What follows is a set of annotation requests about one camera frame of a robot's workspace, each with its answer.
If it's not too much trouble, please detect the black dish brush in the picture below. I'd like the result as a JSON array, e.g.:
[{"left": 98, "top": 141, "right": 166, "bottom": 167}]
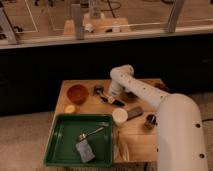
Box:
[{"left": 93, "top": 85, "right": 124, "bottom": 106}]

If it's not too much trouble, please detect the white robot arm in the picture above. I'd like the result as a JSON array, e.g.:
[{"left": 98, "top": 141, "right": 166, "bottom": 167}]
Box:
[{"left": 109, "top": 65, "right": 209, "bottom": 171}]

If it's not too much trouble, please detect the dark bowl with cloth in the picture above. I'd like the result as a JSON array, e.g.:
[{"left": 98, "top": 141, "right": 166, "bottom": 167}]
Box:
[{"left": 122, "top": 92, "right": 137, "bottom": 102}]

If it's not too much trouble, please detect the red bowl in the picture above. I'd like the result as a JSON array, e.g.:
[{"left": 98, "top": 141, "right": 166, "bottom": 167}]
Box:
[{"left": 67, "top": 84, "right": 89, "bottom": 105}]

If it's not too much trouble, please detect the white cup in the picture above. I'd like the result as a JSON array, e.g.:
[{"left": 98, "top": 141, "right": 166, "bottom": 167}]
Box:
[{"left": 112, "top": 108, "right": 128, "bottom": 126}]

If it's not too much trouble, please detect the grey rectangular block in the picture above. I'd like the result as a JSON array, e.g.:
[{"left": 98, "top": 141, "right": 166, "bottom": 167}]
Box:
[{"left": 127, "top": 106, "right": 144, "bottom": 119}]

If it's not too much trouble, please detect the small yellow round object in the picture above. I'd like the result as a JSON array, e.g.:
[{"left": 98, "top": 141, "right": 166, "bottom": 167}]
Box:
[{"left": 65, "top": 105, "right": 76, "bottom": 114}]

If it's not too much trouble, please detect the small metal cup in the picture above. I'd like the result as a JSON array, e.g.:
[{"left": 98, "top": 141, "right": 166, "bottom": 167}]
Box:
[{"left": 144, "top": 114, "right": 156, "bottom": 129}]

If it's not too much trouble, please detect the metal spoon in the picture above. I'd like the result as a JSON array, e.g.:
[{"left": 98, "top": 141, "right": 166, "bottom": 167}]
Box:
[{"left": 78, "top": 127, "right": 104, "bottom": 141}]

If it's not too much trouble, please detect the dark brown food item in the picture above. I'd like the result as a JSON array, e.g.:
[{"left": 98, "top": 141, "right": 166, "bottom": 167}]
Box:
[{"left": 155, "top": 83, "right": 169, "bottom": 92}]

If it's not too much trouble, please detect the wooden spatula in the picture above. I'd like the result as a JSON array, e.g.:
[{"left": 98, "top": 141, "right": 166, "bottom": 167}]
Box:
[{"left": 117, "top": 134, "right": 130, "bottom": 162}]

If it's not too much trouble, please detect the grey blue sponge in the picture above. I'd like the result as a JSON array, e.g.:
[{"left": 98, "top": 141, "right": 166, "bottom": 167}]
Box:
[{"left": 76, "top": 139, "right": 95, "bottom": 163}]

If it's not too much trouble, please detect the green plastic tray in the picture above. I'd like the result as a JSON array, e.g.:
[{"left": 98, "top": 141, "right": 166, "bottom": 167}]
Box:
[{"left": 44, "top": 114, "right": 113, "bottom": 167}]

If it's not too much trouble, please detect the wooden board in background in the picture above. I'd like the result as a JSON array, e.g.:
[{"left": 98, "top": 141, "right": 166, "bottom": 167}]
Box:
[{"left": 63, "top": 18, "right": 131, "bottom": 36}]

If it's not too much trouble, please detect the grey metal post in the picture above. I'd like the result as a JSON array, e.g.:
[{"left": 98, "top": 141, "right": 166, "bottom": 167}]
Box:
[
  {"left": 71, "top": 4, "right": 84, "bottom": 40},
  {"left": 0, "top": 8, "right": 18, "bottom": 45},
  {"left": 165, "top": 0, "right": 185, "bottom": 33}
]

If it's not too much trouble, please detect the grey metal post right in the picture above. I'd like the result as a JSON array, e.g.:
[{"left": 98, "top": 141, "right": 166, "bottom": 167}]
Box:
[{"left": 165, "top": 0, "right": 185, "bottom": 33}]

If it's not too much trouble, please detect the grey metal post left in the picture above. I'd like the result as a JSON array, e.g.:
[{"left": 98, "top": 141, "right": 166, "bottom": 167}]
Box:
[{"left": 0, "top": 8, "right": 18, "bottom": 45}]

